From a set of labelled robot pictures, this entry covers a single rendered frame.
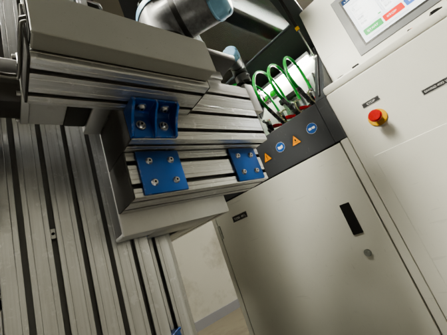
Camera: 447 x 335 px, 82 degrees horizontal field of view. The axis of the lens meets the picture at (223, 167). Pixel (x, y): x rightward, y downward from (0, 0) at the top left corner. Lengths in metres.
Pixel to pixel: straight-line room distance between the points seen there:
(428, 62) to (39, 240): 1.00
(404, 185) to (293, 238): 0.40
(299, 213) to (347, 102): 0.41
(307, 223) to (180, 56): 0.73
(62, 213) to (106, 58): 0.32
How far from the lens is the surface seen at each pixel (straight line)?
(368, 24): 1.32
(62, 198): 0.60
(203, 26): 0.78
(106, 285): 0.58
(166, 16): 0.77
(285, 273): 1.09
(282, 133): 1.02
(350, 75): 0.97
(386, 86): 0.93
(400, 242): 0.93
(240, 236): 1.16
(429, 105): 0.91
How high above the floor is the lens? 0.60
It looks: 17 degrees up
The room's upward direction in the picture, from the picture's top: 20 degrees counter-clockwise
